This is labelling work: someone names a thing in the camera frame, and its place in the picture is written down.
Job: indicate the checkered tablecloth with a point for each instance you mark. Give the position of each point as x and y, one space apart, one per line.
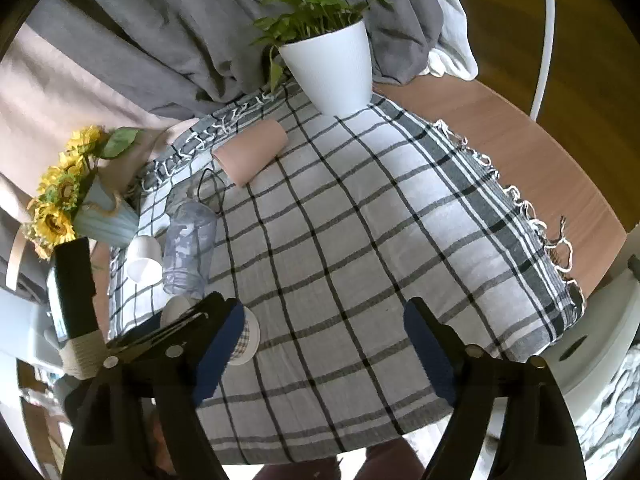
354 217

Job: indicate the white chair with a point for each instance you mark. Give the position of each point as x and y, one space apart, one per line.
588 355

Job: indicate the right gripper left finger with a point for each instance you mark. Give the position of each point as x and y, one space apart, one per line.
177 367

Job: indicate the dark glass cup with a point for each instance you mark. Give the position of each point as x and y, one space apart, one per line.
206 187

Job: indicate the white pot green plant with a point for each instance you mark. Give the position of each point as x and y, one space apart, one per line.
324 45

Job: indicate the yellow sunflower bouquet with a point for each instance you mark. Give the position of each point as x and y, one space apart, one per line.
63 187

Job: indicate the grey curtain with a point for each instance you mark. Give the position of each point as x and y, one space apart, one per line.
174 58

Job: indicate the pink beige curtain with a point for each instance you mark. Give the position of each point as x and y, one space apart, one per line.
45 97

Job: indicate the clear plastic jar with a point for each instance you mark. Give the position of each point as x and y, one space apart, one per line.
189 248

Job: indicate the blue ribbed flower vase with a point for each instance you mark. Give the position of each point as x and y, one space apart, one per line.
106 217

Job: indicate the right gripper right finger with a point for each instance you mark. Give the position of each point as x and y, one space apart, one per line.
538 438

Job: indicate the white ceramic cup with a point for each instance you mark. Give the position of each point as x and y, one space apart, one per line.
143 262

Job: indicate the terracotta pink cup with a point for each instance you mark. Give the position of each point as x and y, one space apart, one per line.
250 151

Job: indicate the houndstooth paper cup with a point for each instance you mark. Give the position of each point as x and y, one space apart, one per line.
244 331

